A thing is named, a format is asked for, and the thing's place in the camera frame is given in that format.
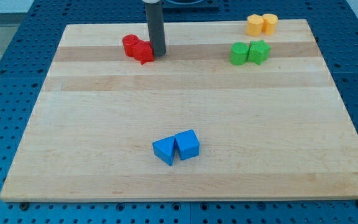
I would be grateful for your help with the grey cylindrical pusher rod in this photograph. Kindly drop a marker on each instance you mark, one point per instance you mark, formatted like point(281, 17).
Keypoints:
point(154, 15)

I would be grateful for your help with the red circle block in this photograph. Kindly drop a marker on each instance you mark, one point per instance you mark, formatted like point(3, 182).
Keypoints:
point(128, 42)

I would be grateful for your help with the green circle block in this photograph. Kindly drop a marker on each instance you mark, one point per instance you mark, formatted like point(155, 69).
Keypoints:
point(239, 53)

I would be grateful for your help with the wooden board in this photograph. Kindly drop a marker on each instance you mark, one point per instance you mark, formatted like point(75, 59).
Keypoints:
point(275, 131)

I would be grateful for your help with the red star block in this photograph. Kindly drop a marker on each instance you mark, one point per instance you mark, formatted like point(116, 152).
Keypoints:
point(143, 52)

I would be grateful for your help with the yellow hexagon block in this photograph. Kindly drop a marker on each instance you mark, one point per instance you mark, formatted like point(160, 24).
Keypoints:
point(254, 25)

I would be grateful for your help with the green star block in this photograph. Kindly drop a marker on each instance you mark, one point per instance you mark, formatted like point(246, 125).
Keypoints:
point(258, 52)

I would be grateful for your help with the yellow heart block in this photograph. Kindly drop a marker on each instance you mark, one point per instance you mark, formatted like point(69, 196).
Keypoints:
point(270, 23)

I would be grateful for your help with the blue cube block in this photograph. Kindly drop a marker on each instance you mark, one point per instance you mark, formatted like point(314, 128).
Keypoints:
point(188, 144)

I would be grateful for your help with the blue triangle block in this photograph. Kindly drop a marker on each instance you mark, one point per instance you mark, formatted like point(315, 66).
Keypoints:
point(164, 149)

